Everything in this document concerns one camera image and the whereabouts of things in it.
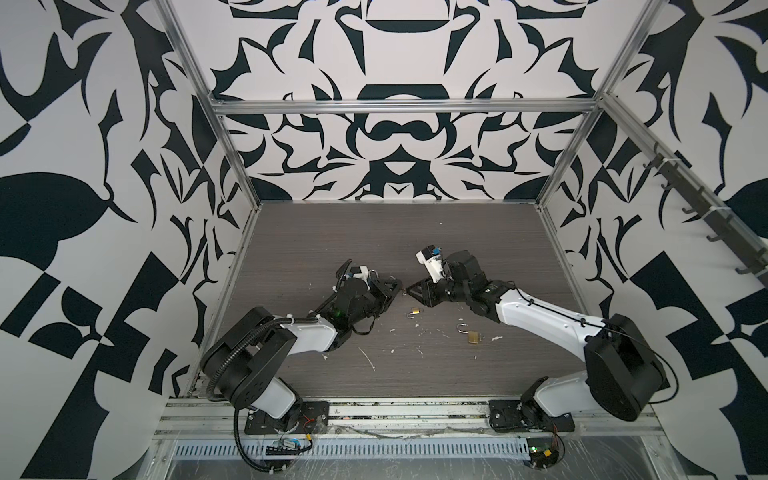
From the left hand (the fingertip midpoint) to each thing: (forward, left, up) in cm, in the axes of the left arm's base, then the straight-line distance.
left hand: (405, 279), depth 83 cm
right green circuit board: (-39, -30, -15) cm, 52 cm away
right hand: (-3, -1, 0) cm, 3 cm away
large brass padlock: (-11, -19, -13) cm, 26 cm away
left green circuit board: (-36, +32, -17) cm, 51 cm away
